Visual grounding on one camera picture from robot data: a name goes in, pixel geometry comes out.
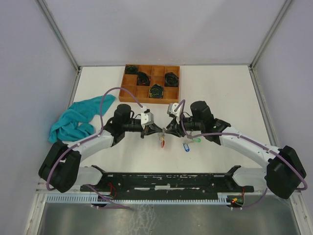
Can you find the rolled dark tie top left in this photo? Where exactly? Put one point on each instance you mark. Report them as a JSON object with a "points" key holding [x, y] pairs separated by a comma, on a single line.
{"points": [[131, 69]]}

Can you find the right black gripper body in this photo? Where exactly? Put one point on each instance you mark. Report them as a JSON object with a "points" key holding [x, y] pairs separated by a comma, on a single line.
{"points": [[191, 125]]}

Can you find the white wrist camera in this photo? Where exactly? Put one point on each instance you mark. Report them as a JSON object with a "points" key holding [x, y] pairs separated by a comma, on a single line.
{"points": [[175, 110], [146, 117]]}

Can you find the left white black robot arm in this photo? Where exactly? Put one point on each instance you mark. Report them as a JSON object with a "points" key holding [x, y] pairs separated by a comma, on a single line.
{"points": [[61, 168]]}

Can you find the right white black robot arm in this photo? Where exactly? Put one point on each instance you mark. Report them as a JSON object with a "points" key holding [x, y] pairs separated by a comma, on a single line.
{"points": [[280, 169]]}

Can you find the grey slotted cable duct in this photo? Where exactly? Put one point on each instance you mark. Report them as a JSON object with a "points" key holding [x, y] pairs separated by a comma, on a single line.
{"points": [[96, 199]]}

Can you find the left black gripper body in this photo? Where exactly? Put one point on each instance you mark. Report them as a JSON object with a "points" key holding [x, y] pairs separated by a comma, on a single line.
{"points": [[132, 125]]}

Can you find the rolled dark tie centre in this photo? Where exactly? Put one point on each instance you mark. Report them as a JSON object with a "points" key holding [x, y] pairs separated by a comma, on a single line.
{"points": [[143, 79]]}

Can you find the key with blue tag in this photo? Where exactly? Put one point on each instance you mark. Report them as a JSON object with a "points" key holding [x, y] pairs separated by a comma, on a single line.
{"points": [[186, 145]]}

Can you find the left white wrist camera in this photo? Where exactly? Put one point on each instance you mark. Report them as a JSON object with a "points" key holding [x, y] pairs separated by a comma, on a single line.
{"points": [[146, 117]]}

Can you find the wooden compartment tray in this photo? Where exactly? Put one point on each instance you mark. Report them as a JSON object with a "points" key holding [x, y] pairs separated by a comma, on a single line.
{"points": [[156, 73]]}

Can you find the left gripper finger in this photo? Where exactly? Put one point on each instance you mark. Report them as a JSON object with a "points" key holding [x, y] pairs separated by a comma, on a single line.
{"points": [[143, 133], [153, 128]]}

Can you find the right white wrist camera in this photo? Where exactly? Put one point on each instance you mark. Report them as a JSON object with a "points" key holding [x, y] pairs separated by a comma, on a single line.
{"points": [[175, 110]]}

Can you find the rolled dark tie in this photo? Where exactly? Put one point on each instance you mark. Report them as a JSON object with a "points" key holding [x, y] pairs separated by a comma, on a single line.
{"points": [[143, 79], [171, 80], [131, 69]]}

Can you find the rolled dark tie right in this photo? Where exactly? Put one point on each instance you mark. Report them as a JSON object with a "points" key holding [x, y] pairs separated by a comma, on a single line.
{"points": [[171, 80]]}

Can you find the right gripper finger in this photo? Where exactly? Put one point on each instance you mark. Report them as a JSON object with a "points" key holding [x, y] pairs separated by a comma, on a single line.
{"points": [[175, 132], [173, 125]]}

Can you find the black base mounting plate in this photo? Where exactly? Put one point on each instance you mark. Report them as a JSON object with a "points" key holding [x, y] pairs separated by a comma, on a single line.
{"points": [[168, 186]]}

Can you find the teal cloth towel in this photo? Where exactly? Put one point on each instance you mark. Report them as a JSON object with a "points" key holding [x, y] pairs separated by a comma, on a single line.
{"points": [[74, 123]]}

